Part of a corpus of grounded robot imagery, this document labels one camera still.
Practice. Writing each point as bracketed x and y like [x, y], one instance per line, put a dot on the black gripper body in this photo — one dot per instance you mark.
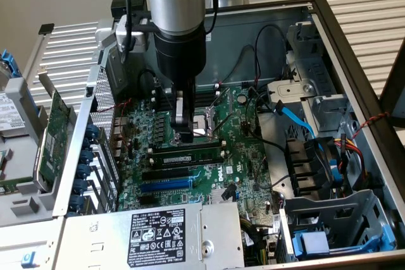
[178, 55]

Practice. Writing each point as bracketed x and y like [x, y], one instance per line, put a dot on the green RAM stick white label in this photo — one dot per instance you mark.
[196, 156]

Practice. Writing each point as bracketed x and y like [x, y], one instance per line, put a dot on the metal locking lever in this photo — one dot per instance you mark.
[204, 137]
[223, 123]
[168, 94]

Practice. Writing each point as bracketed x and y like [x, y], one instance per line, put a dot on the metal CPU socket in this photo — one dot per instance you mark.
[204, 121]

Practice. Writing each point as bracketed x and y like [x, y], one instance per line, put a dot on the long black expansion slot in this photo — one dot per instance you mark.
[164, 174]

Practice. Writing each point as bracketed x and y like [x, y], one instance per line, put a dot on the metal socket cover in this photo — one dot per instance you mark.
[225, 96]

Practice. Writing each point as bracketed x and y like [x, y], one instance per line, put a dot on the green Dell motherboard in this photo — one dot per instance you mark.
[240, 143]

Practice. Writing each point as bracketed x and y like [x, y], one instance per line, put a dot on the blue expansion slot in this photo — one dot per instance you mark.
[164, 185]

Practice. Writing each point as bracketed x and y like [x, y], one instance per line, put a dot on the round coin battery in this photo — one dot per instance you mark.
[242, 98]

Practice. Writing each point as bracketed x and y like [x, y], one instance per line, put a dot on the open grey PC case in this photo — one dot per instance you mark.
[240, 29]

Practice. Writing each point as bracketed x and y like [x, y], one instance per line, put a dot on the silver chipset heatsink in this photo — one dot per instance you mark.
[215, 197]

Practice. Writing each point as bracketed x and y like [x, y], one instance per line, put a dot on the short black expansion slot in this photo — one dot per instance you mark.
[147, 200]

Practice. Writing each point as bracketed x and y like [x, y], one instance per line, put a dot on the blue card retention clip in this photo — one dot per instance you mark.
[92, 131]
[88, 144]
[80, 186]
[86, 157]
[77, 203]
[83, 171]

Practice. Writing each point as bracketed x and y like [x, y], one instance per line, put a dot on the green graphics card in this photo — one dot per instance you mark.
[55, 143]

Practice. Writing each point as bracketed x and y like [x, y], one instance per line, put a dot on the silver power supply with label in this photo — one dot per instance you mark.
[104, 238]

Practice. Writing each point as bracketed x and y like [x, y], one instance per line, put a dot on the silver disk bay cage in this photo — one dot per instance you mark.
[316, 71]

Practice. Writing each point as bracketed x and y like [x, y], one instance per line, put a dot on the blue disk caddy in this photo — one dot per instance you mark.
[311, 243]

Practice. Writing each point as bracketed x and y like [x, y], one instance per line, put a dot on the silver hard disk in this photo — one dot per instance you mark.
[9, 115]

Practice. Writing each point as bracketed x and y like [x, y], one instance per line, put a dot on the grey disk bay with openings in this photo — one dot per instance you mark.
[348, 216]

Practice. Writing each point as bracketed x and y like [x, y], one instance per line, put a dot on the white metal panel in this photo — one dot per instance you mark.
[19, 235]

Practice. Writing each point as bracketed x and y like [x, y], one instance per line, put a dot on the blue square button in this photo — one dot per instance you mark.
[28, 259]

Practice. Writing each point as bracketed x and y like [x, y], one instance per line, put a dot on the dark panel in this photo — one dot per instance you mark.
[397, 93]

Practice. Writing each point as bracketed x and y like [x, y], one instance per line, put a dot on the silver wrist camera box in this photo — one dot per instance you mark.
[140, 40]

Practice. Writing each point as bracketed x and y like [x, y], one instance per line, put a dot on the silver metal bracket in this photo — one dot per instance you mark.
[284, 89]

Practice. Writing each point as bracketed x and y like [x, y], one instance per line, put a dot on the black rail end cap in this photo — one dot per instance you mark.
[46, 28]

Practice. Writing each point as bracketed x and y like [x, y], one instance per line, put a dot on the blue plastic bracket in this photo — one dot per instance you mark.
[9, 61]

